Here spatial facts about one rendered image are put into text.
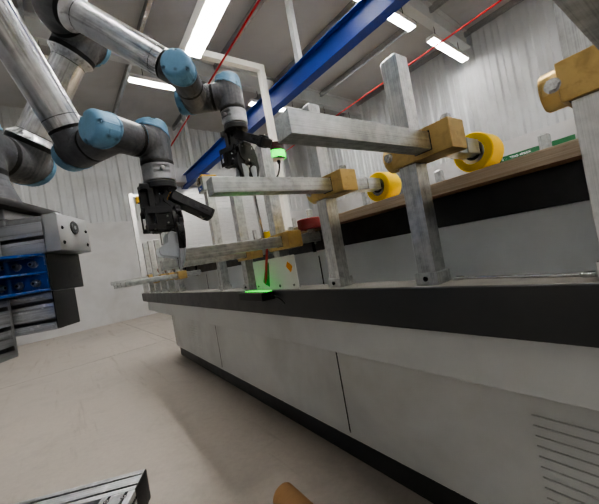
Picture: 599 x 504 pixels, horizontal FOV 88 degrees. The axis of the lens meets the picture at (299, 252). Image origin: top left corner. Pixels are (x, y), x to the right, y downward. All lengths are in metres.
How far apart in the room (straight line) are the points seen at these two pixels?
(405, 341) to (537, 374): 0.23
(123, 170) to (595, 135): 8.99
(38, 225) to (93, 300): 7.62
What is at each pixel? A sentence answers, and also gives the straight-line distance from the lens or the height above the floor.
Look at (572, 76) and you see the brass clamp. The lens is 0.53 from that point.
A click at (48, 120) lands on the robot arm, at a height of 1.17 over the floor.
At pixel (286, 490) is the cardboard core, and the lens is 1.22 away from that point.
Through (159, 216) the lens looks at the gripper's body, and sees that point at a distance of 0.79.
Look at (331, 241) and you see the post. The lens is 0.76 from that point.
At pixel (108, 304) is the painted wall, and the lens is 8.56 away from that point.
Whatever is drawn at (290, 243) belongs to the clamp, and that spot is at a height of 0.83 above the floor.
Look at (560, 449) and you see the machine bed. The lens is 0.90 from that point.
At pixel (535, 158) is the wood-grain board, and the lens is 0.70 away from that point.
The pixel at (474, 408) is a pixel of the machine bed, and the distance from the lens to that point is 0.94.
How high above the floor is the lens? 0.79
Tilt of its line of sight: 1 degrees up
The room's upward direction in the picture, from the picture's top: 10 degrees counter-clockwise
